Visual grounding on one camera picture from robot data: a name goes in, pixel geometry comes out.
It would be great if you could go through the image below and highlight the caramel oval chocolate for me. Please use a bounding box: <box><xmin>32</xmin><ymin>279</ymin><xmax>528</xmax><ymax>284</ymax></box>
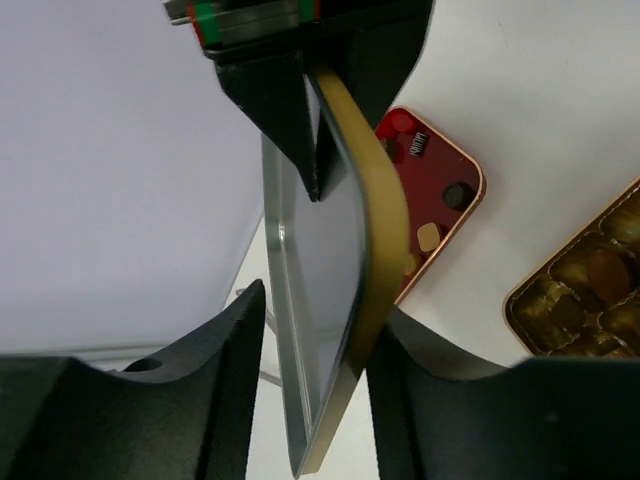
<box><xmin>404</xmin><ymin>253</ymin><xmax>422</xmax><ymax>277</ymax></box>

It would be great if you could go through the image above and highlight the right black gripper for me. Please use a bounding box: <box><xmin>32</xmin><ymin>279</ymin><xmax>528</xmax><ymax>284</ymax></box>
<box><xmin>162</xmin><ymin>1</ymin><xmax>432</xmax><ymax>201</ymax></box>

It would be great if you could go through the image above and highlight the left gripper tweezer left finger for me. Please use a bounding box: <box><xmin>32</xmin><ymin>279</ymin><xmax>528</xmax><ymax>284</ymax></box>
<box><xmin>74</xmin><ymin>280</ymin><xmax>265</xmax><ymax>479</ymax></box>

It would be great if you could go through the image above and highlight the dark round chocolate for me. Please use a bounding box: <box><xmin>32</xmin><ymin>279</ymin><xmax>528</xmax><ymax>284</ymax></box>
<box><xmin>442</xmin><ymin>182</ymin><xmax>476</xmax><ymax>212</ymax></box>

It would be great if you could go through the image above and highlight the gold chocolate box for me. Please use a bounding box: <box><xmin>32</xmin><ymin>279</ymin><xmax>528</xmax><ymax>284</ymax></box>
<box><xmin>504</xmin><ymin>180</ymin><xmax>639</xmax><ymax>357</ymax></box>

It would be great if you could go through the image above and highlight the left gripper tweezer right finger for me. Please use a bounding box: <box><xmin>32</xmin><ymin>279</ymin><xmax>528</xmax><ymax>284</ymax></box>
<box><xmin>367</xmin><ymin>308</ymin><xmax>530</xmax><ymax>479</ymax></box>

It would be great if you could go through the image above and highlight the silver tin lid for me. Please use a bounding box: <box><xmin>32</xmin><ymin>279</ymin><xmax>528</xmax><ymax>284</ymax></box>
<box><xmin>262</xmin><ymin>64</ymin><xmax>410</xmax><ymax>478</ymax></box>

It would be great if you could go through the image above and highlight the caramel square chocolate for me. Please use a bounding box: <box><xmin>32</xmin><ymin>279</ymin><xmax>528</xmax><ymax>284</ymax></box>
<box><xmin>416</xmin><ymin>222</ymin><xmax>442</xmax><ymax>253</ymax></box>

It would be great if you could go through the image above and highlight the red chocolate tray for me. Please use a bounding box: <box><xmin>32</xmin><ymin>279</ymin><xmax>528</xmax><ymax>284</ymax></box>
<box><xmin>376</xmin><ymin>106</ymin><xmax>486</xmax><ymax>303</ymax></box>

